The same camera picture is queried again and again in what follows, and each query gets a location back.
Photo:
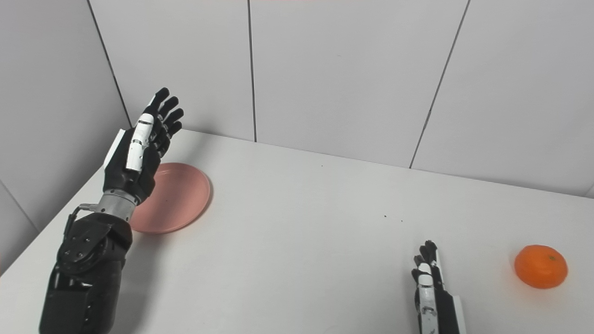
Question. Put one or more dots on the pink round plate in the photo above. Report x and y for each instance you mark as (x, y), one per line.
(178, 197)

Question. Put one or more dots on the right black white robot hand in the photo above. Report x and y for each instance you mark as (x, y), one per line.
(438, 301)

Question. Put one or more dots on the orange fruit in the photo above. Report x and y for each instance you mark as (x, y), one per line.
(540, 266)

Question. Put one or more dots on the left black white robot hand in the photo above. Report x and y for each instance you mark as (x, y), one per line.
(134, 167)

